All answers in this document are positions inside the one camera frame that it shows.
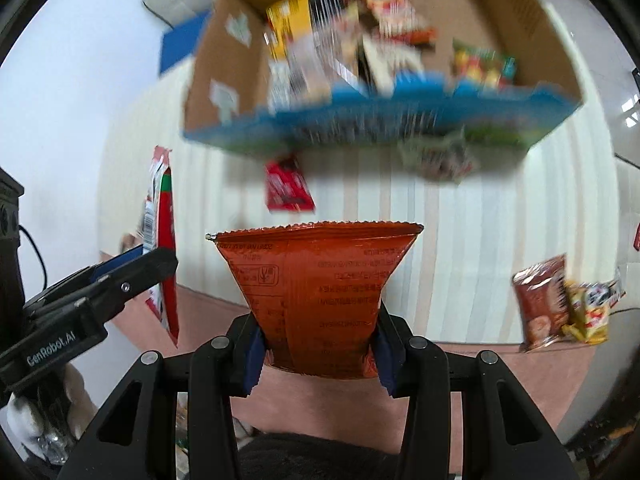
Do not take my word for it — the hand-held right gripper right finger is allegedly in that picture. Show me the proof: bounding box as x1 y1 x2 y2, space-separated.
372 310 571 480

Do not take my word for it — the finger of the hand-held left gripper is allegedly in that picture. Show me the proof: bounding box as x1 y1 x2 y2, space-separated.
37 248 179 332
22 244 147 312

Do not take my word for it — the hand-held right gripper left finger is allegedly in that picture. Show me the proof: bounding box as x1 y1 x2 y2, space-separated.
59 314 266 480

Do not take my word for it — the red striped snack packet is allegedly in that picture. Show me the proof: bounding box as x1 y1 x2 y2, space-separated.
137 146 181 348

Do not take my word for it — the brown snack packet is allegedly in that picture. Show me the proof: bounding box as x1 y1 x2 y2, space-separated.
511 254 571 352

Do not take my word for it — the red triangular snack packet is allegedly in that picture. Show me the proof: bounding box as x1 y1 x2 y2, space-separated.
263 156 317 212

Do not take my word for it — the small grey snack packet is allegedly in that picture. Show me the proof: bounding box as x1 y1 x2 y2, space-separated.
400 130 481 183

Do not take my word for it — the yellow owl snack packet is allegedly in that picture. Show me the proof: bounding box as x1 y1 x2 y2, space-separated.
562 280 626 346

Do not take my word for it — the cardboard box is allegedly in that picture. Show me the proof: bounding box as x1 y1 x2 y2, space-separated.
182 0 586 153

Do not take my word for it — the clear bread packet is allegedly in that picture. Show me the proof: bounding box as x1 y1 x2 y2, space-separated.
267 40 331 106

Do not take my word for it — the white cookie packet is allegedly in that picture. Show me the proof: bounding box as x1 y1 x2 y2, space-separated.
320 20 371 86

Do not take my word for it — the green candy packet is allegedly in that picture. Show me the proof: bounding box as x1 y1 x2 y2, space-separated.
450 37 518 91

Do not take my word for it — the black snack packet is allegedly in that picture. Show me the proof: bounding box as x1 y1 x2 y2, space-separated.
307 0 353 36

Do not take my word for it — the dark fleece clothing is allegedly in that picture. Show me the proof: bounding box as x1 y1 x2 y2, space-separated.
237 432 401 480

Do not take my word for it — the striped pink cat tablecloth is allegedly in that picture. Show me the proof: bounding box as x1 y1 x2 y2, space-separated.
97 2 640 461

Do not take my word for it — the blue seat cushion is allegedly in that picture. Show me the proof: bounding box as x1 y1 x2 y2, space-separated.
160 10 216 78

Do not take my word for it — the black cable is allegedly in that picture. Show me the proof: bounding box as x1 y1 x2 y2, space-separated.
19 225 49 292

